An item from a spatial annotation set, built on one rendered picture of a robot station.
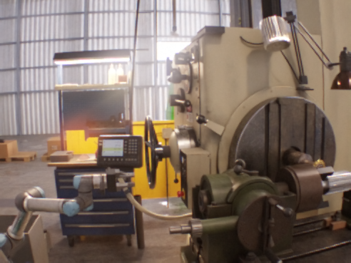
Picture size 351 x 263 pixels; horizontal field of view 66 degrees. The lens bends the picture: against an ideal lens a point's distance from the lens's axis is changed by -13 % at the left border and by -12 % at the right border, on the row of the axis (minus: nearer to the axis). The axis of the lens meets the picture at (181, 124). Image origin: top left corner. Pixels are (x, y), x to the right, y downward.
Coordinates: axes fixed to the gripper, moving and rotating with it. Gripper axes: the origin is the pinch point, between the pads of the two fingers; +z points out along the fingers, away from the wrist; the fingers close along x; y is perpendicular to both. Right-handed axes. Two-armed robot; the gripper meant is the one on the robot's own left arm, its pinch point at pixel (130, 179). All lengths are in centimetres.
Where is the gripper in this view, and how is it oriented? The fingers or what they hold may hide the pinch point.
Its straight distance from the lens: 166.7
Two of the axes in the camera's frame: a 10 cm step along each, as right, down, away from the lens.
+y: -1.9, -5.1, 8.4
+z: 9.8, -0.4, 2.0
